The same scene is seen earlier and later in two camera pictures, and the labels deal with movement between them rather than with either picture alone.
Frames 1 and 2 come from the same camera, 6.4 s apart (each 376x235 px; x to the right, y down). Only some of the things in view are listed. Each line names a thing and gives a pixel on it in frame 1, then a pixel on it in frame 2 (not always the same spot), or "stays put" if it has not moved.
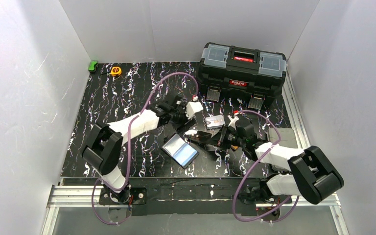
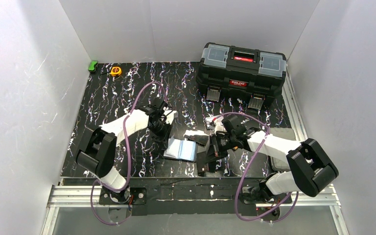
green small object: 91,68 stays put
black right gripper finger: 219,140 → 217,165
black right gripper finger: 224,130 → 201,162
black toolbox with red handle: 228,72 stays put
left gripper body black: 177,114 → 161,129
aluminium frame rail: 297,120 stays put
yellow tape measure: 116,71 stays put
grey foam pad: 288,138 stays put
